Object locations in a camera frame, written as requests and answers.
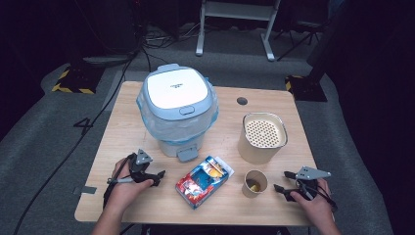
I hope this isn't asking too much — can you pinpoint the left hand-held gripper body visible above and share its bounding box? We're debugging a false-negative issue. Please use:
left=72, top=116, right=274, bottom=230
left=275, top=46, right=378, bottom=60
left=127, top=149, right=158, bottom=184

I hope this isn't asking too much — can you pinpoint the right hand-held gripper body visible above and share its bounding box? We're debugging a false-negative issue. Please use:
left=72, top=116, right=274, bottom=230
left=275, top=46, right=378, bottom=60
left=294, top=165, right=332, bottom=199

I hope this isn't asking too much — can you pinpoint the person's left hand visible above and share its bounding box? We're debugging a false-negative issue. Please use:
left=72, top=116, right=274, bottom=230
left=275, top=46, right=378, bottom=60
left=109, top=157, right=155, bottom=213

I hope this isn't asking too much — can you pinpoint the person's right hand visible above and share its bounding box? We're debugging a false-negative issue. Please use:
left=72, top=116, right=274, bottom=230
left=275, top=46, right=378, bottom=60
left=290, top=178, right=334, bottom=226

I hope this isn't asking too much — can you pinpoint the small brown paper cup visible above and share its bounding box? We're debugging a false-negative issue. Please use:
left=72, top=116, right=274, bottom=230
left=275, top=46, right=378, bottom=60
left=242, top=168, right=269, bottom=199

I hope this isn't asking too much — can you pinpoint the colourful printed carton box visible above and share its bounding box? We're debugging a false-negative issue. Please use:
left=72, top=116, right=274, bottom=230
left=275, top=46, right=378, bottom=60
left=174, top=155, right=235, bottom=210

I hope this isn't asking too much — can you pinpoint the beige container with perforated insert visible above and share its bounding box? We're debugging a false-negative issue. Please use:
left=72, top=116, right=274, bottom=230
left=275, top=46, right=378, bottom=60
left=237, top=112, right=289, bottom=165

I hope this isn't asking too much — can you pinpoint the translucent blue trash bag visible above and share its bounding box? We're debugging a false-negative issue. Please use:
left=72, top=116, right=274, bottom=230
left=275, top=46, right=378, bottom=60
left=136, top=85, right=219, bottom=147

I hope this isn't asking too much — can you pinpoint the grey tape strip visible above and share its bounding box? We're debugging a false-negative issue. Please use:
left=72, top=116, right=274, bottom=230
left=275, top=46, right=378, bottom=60
left=72, top=185, right=98, bottom=196

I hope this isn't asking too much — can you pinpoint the black yellow striped base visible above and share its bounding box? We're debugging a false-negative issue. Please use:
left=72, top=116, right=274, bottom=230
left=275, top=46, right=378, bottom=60
left=51, top=67, right=106, bottom=95
left=284, top=74, right=328, bottom=103

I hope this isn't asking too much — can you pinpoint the black tripod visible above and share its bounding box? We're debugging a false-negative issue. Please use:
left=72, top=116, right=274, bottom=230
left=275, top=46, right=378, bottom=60
left=273, top=20, right=327, bottom=62

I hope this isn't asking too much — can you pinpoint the white metal stand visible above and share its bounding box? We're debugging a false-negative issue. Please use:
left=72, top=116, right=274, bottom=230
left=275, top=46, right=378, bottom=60
left=195, top=0, right=282, bottom=63

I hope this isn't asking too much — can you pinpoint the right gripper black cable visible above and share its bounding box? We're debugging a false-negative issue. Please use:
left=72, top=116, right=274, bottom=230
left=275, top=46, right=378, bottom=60
left=298, top=180, right=339, bottom=212

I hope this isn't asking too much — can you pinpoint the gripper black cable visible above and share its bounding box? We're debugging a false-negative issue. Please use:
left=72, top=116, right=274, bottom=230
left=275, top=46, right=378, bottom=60
left=298, top=180, right=339, bottom=212
left=103, top=153, right=136, bottom=210

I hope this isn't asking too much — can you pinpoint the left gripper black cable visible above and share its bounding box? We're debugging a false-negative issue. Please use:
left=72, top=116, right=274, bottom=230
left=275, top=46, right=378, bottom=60
left=103, top=153, right=136, bottom=210

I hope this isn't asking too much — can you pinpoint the long black floor cable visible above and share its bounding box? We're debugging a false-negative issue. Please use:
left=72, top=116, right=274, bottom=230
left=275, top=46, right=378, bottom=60
left=13, top=48, right=145, bottom=235

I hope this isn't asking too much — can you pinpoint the bundle of floor cables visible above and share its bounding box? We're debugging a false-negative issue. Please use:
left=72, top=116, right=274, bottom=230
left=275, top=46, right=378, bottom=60
left=143, top=22, right=204, bottom=51

